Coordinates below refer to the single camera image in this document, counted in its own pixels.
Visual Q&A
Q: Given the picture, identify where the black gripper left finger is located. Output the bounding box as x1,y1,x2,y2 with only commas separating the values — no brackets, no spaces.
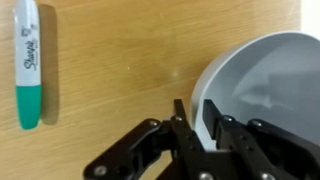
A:
82,98,214,180

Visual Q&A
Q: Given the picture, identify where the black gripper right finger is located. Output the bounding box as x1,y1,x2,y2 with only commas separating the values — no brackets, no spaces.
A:
203,98,320,180

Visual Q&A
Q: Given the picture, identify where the green capped white marker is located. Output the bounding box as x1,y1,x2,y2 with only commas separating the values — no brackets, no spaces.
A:
12,0,44,131

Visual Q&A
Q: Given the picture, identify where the white bowl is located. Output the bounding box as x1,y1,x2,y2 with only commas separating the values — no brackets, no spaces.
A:
189,30,320,153

